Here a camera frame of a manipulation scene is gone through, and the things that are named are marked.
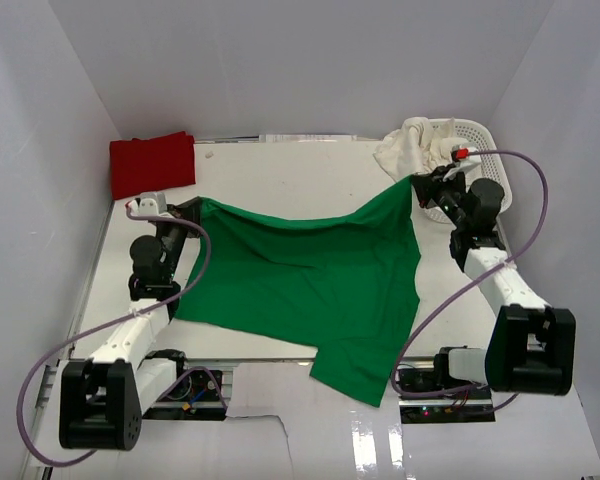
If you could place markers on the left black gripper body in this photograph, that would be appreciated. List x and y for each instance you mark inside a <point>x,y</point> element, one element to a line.
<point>172,237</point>

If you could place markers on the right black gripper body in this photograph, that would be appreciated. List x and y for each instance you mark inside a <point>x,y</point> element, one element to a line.
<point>450,197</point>

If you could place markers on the green t shirt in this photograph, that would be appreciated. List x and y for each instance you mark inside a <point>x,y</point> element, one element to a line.
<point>344,286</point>

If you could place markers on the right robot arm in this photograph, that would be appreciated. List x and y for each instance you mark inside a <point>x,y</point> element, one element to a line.
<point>532,346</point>

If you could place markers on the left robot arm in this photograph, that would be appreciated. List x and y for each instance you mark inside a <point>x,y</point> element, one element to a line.
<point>104,396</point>

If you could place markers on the cream white t shirt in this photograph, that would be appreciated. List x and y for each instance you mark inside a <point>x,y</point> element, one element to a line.
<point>417,147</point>

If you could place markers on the folded red t shirt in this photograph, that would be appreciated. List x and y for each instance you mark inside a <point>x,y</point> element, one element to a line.
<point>146,165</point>

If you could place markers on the white perforated plastic basket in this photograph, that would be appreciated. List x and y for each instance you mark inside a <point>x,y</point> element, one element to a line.
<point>485,165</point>

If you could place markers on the paper label strip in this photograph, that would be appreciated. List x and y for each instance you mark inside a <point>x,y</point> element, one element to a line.
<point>304,138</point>

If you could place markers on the white paper front cover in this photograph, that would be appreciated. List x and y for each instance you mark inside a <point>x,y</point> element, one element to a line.
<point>288,426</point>

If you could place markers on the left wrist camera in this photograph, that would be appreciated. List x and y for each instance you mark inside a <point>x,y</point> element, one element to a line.
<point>148,204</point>

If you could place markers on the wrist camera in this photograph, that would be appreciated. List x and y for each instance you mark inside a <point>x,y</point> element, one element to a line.
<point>148,204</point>
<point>463,160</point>

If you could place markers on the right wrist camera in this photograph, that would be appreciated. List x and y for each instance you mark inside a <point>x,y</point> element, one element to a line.
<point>463,160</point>

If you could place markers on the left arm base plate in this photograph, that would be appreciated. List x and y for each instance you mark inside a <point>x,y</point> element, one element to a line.
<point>198,398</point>

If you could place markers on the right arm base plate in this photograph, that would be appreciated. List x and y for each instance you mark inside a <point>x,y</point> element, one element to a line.
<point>463,407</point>

